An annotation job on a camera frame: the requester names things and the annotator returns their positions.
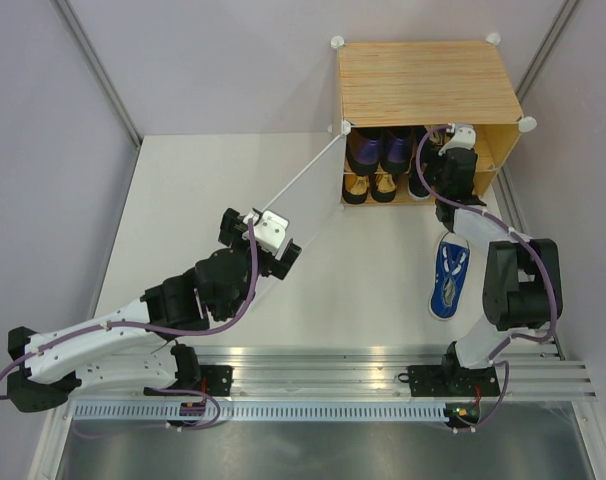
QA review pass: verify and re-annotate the blue canvas sneaker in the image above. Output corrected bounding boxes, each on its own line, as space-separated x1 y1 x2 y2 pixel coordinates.
416 125 450 162
429 232 470 321

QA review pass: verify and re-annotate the black white sneaker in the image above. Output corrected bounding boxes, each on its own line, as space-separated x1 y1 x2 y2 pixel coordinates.
407 169 430 202

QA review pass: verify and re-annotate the white cabinet door panel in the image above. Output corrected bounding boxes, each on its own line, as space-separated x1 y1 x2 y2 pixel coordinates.
257 133 345 248

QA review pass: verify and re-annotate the purple pointed loafer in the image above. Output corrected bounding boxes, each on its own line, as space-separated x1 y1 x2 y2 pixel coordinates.
381 127 414 175
346 127 383 176

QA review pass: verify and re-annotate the gold loafer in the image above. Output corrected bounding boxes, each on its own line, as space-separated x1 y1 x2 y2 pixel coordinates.
342 174 370 205
371 173 398 203

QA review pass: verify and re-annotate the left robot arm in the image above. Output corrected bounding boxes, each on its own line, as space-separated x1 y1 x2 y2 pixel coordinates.
0 209 301 413

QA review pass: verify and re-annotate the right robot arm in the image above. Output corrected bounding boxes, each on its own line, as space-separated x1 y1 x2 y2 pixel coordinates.
432 147 563 395

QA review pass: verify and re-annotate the wooden shoe cabinet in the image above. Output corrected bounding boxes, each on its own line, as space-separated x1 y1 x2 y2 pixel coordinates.
332 37 535 196

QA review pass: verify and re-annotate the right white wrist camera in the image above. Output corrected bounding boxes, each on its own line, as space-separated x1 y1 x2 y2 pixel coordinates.
436 123 477 157

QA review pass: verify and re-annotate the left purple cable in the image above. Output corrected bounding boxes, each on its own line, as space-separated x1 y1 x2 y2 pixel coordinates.
0 219 259 440

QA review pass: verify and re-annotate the purple cable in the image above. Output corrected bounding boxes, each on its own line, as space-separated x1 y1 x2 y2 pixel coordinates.
415 124 559 434
0 219 259 440

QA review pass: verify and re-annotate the aluminium rail base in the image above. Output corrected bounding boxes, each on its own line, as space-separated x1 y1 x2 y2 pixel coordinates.
50 344 599 401

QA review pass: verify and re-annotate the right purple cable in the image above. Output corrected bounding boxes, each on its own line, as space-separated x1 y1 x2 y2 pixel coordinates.
415 124 559 434

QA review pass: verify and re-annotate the white slotted cable duct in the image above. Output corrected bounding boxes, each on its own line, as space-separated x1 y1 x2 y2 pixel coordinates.
73 400 449 422

